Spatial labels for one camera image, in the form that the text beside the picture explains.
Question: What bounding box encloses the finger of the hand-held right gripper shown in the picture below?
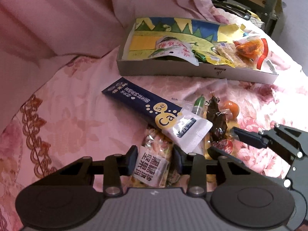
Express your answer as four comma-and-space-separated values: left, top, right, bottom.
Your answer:
207, 147, 220, 160
232, 127, 269, 148

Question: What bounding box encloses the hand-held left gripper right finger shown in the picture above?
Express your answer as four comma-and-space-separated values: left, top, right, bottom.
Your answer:
173, 147, 280, 196

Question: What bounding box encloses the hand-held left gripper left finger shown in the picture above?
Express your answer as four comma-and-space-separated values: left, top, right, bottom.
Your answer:
30, 146, 139, 196

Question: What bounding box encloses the red round jelly cup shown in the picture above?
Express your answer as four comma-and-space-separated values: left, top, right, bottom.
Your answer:
212, 140, 234, 154

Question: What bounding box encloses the clear nut bar packet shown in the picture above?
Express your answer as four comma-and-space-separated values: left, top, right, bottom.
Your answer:
131, 127, 175, 188

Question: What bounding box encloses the gold foil snack packet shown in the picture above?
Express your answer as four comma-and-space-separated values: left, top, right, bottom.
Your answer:
203, 119, 241, 186

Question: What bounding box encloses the dark brown snack packet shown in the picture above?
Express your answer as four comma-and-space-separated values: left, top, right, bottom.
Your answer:
206, 95, 228, 142

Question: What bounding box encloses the small orange candy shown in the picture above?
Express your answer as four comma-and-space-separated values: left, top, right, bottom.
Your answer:
221, 100, 239, 118

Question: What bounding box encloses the dark blue sachet packet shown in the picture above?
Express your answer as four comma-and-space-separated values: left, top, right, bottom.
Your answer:
101, 77, 213, 154

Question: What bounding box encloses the yellow snack packet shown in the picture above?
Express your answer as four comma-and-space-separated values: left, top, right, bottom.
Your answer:
203, 52, 236, 67

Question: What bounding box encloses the clear packet of nut pieces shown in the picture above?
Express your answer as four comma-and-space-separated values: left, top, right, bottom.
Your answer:
213, 42, 248, 68

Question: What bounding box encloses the grey cardboard box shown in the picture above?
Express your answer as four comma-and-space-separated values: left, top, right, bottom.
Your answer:
116, 17, 280, 85

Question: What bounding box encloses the orange red snack packet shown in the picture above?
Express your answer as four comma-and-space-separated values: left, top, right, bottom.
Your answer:
233, 37, 271, 70

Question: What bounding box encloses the green white snack pouch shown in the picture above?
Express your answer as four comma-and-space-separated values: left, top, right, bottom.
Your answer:
148, 36, 200, 66

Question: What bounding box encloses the small green white packet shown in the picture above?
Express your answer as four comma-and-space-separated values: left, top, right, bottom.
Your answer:
191, 94, 207, 116

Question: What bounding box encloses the floral bedsheet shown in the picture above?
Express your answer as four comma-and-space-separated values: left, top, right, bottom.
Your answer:
0, 0, 308, 231

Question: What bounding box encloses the cartoon printed paper lining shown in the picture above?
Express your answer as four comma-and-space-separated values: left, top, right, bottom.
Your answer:
125, 17, 253, 60

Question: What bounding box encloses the pink curtain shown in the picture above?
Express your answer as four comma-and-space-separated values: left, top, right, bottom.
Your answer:
0, 0, 217, 60

